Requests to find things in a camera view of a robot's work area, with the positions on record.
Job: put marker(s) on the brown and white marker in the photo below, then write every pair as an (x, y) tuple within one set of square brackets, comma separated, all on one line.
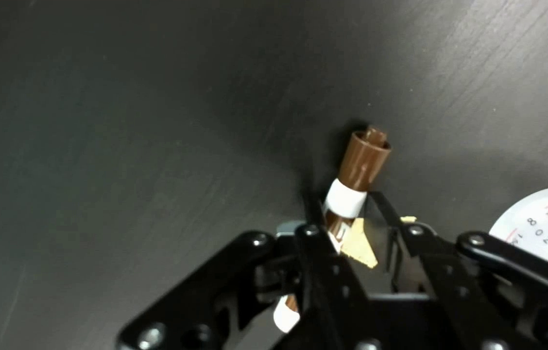
[(364, 158)]

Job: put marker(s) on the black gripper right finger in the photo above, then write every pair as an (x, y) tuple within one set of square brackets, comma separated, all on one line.
[(500, 293)]

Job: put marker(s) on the clear plastic cup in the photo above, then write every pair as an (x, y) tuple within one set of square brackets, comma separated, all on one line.
[(547, 215)]

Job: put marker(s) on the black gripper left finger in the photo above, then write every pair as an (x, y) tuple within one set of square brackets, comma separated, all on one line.
[(236, 293)]

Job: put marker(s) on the small beige tape scrap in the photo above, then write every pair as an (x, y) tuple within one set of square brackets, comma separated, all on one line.
[(360, 246)]

